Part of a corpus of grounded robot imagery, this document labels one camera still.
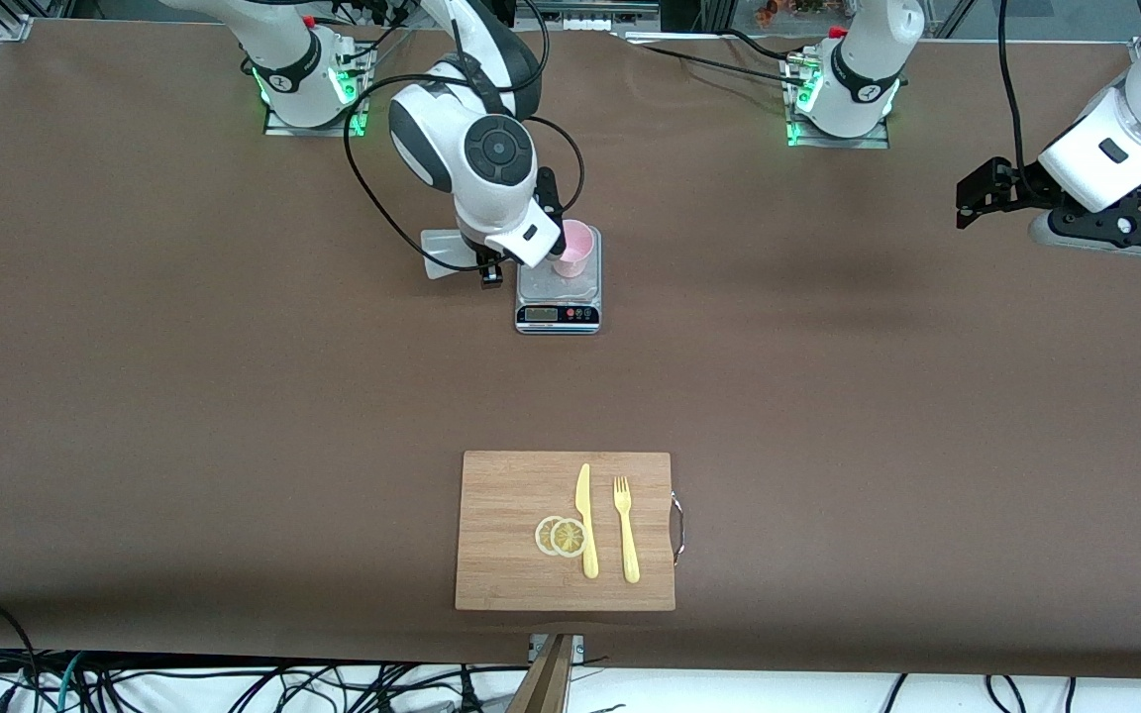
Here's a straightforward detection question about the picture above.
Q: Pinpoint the pink plastic cup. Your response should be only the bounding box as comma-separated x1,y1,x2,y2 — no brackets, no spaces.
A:
553,220,596,279

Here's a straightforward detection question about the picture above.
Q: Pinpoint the silver digital kitchen scale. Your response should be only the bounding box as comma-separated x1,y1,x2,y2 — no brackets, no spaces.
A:
515,228,602,336

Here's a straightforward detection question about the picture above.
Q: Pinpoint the grey power strip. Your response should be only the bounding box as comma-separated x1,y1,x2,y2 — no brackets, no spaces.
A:
514,0,663,33

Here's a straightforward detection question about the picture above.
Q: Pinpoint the wooden cutting board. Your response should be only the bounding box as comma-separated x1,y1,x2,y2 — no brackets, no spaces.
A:
455,451,676,612

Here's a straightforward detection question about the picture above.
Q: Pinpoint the yellow plastic knife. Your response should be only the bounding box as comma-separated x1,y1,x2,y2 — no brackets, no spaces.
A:
575,463,599,579

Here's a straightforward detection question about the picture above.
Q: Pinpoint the yellow plastic fork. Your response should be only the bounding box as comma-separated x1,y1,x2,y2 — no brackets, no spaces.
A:
613,476,641,583

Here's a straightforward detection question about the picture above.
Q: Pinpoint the paper table cover sheet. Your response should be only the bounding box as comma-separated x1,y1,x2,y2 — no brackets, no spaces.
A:
0,18,1141,682

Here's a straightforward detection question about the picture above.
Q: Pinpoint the wooden beam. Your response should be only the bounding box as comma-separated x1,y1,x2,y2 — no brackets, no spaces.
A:
506,634,576,713

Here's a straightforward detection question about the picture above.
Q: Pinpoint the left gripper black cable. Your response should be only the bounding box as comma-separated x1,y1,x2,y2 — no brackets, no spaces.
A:
996,0,1033,175

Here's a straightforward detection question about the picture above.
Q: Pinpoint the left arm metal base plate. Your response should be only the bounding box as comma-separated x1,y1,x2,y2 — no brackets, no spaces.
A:
783,48,890,150

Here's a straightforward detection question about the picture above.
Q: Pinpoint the black base cable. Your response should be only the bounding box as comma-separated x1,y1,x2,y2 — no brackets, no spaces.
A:
620,28,814,90

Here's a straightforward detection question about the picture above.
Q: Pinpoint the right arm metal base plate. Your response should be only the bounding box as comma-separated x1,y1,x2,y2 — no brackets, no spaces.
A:
263,40,373,138

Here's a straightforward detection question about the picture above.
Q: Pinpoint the green cable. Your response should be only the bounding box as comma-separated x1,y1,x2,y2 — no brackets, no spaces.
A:
53,652,88,713

